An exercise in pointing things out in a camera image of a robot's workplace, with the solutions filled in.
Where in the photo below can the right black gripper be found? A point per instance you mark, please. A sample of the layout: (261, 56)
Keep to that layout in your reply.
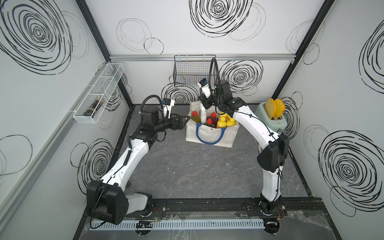
(204, 100)

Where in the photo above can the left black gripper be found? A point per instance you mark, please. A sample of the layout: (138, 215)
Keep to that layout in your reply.
(178, 125)

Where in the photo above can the yellow-green soap bottle red cap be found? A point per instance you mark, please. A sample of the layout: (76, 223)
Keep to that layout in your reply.
(196, 117)

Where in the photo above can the white bottle green cap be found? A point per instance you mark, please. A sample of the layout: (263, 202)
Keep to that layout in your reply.
(203, 114)

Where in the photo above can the orange soap bottle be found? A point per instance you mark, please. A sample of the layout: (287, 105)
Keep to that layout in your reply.
(231, 122)
(222, 114)
(222, 123)

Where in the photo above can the white canvas bag blue handles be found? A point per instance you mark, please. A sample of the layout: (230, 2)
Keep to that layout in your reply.
(202, 134)

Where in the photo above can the dark green soap bottle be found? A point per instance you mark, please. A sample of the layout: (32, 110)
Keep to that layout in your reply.
(209, 123)

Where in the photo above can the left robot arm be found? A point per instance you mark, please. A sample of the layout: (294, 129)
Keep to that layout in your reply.
(115, 181)

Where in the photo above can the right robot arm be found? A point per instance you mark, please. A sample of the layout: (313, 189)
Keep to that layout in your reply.
(274, 147)

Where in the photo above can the left bread slice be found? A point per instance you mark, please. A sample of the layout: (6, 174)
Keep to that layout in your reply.
(270, 108)

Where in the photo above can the bread slice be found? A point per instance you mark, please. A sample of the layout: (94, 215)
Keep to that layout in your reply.
(270, 108)
(280, 108)

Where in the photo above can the right bread slice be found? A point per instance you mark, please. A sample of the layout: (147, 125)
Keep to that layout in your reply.
(280, 108)

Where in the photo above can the mint green toaster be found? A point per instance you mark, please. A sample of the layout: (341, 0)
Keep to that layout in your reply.
(278, 125)

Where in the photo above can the dark bottle on shelf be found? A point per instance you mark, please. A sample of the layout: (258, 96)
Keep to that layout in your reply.
(94, 107)

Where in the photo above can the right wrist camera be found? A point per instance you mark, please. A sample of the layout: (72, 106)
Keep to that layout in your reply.
(204, 86)

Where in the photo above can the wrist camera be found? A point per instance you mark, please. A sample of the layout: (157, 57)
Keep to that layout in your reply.
(167, 107)
(204, 86)

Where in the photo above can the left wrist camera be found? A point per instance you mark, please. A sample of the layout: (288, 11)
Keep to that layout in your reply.
(167, 107)

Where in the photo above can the black wire wall basket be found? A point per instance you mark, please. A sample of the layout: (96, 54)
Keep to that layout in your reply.
(191, 69)

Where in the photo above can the white wire wall shelf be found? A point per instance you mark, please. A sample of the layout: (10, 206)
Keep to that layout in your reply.
(105, 88)

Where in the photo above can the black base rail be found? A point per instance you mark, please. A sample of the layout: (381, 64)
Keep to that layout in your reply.
(204, 205)

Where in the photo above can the grey slotted cable duct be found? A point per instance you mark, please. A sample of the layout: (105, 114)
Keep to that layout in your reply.
(213, 224)

